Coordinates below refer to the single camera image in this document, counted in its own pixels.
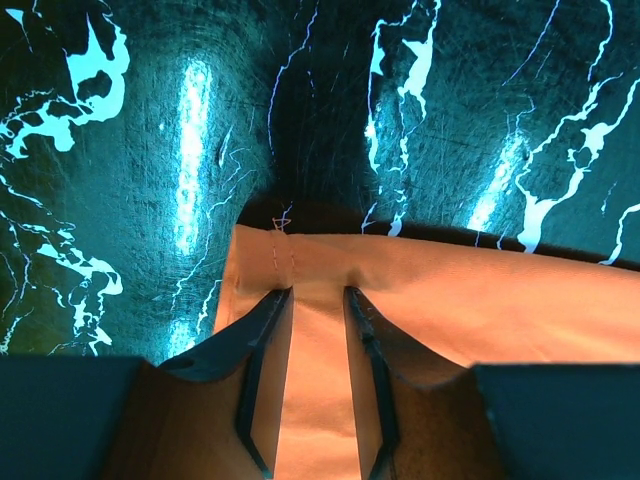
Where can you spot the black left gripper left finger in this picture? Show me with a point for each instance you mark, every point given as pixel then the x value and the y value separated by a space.
pixel 212 412

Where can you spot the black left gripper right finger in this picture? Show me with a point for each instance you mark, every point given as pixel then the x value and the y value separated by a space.
pixel 419 415

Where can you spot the orange t-shirt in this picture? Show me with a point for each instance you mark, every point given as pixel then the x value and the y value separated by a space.
pixel 471 305

